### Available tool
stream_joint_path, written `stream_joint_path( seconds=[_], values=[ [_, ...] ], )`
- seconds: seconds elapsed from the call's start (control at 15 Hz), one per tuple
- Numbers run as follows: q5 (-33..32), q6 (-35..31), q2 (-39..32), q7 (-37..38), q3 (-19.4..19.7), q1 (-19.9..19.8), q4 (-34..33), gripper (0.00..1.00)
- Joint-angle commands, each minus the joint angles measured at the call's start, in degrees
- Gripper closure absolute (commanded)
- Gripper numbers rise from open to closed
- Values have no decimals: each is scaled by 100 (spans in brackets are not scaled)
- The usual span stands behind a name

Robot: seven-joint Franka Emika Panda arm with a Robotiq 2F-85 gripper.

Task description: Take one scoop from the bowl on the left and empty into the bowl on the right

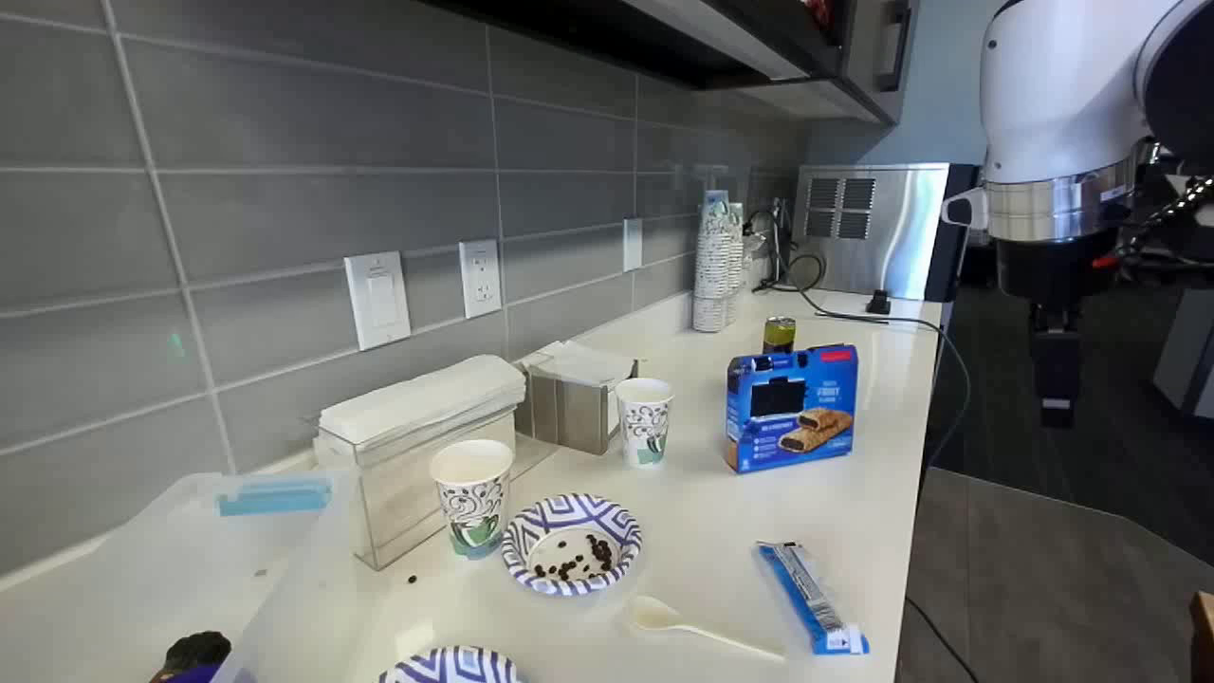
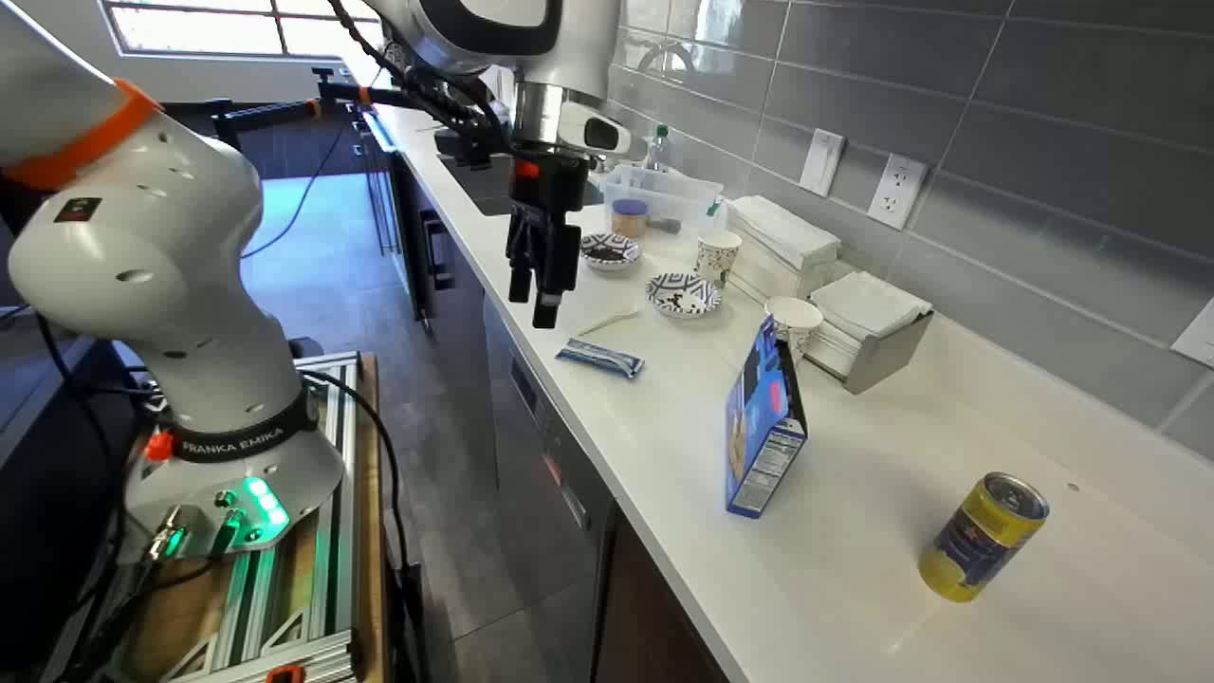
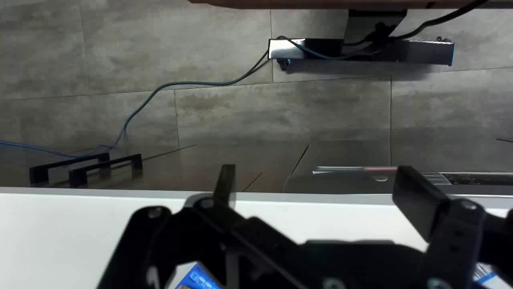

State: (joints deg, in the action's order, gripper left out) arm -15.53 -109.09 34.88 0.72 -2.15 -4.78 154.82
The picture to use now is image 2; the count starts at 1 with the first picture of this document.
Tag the aluminium robot stand frame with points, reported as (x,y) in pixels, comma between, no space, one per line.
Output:
(261,572)

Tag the patterned paper cup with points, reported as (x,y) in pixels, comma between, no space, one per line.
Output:
(795,322)
(717,255)

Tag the yellow tin can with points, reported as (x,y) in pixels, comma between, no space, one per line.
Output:
(985,537)

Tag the blue white patterned bowl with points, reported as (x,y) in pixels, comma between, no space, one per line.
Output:
(609,252)
(682,298)

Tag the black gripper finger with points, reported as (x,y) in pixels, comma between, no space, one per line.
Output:
(517,285)
(545,313)

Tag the white wall outlet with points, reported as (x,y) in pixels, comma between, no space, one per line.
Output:
(899,192)

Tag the clear plastic storage bin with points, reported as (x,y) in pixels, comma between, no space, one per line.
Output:
(667,202)

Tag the patterned paper cup far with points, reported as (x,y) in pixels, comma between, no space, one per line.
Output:
(795,322)

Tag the large napkin dispenser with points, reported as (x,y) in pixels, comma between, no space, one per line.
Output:
(785,252)

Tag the blue white patterned bowl left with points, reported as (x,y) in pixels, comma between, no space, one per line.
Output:
(609,252)

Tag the blue white patterned bowl right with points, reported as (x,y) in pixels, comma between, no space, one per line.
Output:
(682,298)

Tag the white light switch plate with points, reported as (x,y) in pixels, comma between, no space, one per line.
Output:
(827,149)

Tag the blue snack box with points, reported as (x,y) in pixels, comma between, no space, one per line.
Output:
(766,422)

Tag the patterned paper cup near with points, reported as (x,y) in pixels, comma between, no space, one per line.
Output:
(717,255)

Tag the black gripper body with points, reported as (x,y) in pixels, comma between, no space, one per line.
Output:
(548,188)

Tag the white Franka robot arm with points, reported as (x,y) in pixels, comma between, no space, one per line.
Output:
(144,227)

